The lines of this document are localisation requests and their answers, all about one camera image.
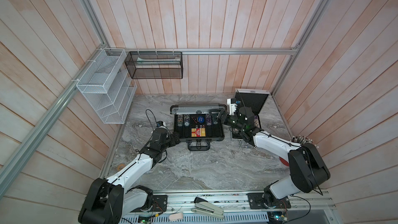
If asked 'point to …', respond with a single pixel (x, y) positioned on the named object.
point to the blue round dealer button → (201, 119)
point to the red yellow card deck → (198, 132)
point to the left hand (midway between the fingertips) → (173, 137)
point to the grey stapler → (203, 207)
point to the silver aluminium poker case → (255, 99)
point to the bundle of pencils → (301, 139)
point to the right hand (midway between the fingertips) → (212, 113)
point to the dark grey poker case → (198, 124)
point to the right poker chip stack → (256, 123)
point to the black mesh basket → (155, 65)
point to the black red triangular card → (195, 118)
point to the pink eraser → (176, 216)
